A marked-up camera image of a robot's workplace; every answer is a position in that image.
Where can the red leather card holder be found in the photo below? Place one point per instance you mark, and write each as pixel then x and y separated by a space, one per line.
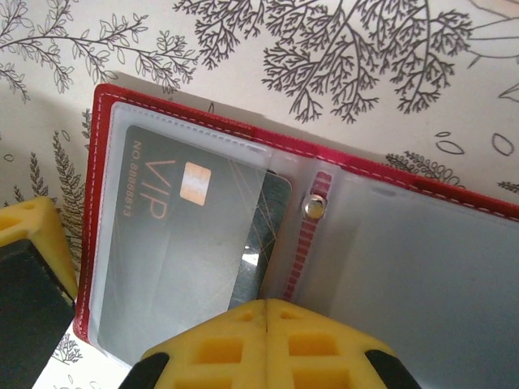
pixel 91 202

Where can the black VIP card 88888813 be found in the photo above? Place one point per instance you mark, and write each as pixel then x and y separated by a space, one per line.
pixel 170 243

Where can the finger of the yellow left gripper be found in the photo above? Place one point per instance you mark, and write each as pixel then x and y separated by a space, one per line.
pixel 32 283

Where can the floral tablecloth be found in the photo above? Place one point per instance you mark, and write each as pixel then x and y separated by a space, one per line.
pixel 243 48

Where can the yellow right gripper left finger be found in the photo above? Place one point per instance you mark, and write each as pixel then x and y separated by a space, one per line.
pixel 227 348

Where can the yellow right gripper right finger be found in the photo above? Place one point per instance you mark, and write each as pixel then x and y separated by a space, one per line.
pixel 316 348

